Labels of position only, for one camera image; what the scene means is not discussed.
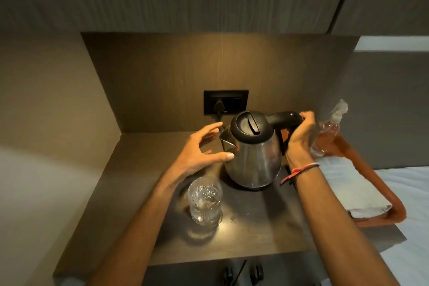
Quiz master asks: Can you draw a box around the orange tray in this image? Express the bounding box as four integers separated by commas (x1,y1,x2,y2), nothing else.
315,133,407,229

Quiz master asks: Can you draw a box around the person's left hand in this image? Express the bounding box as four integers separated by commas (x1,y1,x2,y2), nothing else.
167,122,235,186

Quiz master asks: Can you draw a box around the black wall socket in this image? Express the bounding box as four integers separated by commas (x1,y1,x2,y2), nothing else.
203,90,249,116

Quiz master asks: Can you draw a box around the person's left forearm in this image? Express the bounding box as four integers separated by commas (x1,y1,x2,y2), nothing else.
85,167,190,286

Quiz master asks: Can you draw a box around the black power plug with cable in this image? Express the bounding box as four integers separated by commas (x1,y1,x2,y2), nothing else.
212,99,226,123

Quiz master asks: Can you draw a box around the black caster wheel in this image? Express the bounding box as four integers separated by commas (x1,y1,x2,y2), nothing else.
250,262,264,280

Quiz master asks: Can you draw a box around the red thread bracelet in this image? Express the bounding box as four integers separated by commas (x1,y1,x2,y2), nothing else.
280,163,320,187

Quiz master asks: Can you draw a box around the clear glass of water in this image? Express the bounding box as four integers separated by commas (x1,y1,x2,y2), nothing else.
187,176,224,227

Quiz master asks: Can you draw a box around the steel electric kettle black handle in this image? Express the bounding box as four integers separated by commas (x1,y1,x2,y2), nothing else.
219,111,304,191

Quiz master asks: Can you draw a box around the person's right hand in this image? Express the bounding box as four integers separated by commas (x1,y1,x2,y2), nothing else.
285,111,318,170

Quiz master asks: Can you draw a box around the clear spray bottle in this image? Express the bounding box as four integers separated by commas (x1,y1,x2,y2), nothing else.
310,99,349,158

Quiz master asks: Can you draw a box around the white bed sheet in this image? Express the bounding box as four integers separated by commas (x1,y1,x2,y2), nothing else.
318,167,429,286

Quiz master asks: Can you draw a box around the folded white cloth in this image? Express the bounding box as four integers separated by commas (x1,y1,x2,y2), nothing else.
315,156,393,219

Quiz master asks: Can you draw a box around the black kettle base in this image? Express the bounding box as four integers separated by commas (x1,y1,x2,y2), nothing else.
225,175,283,192

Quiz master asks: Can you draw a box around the person's right forearm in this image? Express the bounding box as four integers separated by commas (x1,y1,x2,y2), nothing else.
288,161,400,286

